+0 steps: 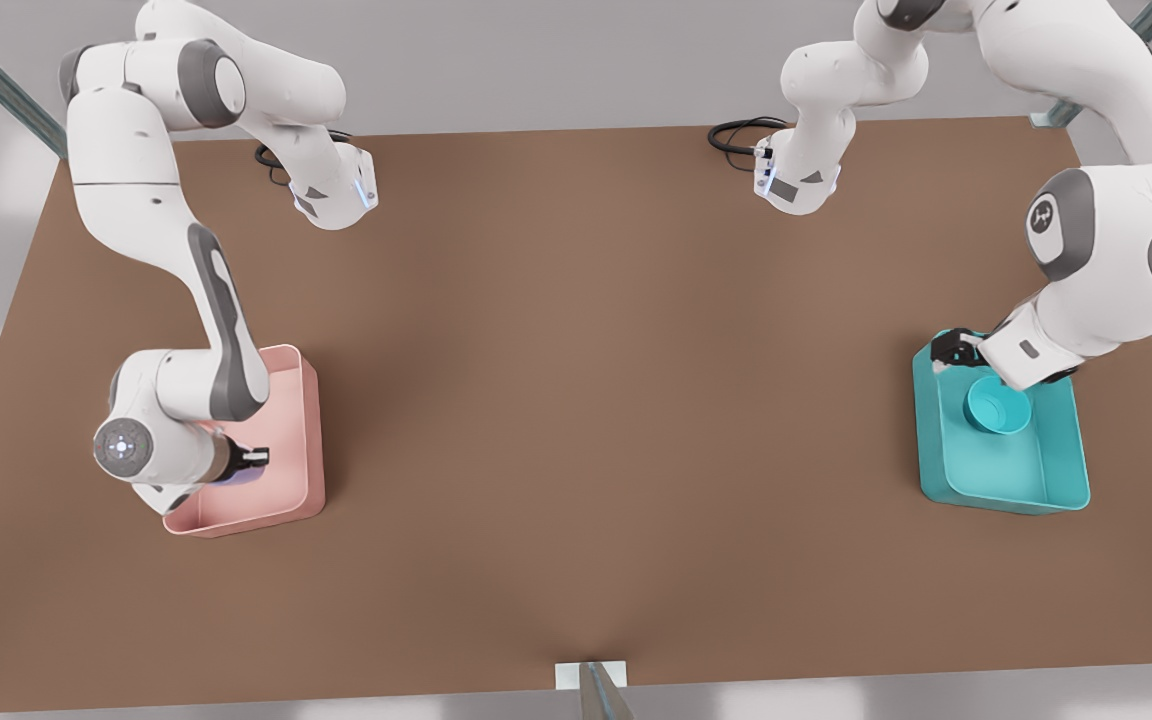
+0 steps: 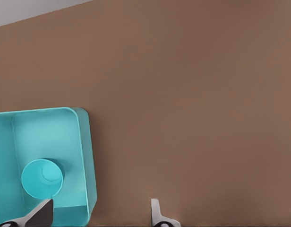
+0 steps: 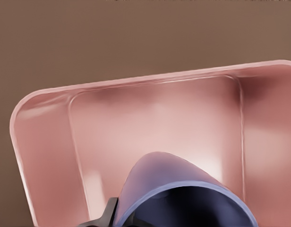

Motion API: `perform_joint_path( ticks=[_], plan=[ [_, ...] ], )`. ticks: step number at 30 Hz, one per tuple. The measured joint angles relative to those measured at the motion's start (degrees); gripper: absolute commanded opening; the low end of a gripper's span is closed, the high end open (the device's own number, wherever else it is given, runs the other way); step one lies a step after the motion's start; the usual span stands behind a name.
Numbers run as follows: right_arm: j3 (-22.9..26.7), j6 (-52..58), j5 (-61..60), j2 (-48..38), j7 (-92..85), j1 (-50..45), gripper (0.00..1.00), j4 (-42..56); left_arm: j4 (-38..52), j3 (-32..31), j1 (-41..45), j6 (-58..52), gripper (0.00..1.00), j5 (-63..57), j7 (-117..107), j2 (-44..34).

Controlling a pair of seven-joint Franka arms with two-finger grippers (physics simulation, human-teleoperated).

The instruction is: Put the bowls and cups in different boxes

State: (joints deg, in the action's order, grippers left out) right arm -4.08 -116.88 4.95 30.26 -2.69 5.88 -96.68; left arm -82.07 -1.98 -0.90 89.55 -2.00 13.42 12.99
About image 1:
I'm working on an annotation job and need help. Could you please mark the black cable loop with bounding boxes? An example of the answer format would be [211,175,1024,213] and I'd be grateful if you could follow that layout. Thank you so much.
[707,116,793,173]
[254,128,355,187]

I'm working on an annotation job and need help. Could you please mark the teal plastic box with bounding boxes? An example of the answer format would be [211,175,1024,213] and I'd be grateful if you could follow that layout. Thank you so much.
[912,330,1091,517]

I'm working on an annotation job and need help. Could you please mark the teal bowl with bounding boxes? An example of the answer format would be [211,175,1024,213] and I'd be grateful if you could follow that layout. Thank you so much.
[964,375,1034,436]

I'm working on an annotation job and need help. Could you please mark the pink plastic box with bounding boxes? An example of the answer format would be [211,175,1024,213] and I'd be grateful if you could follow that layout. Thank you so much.
[162,344,325,539]

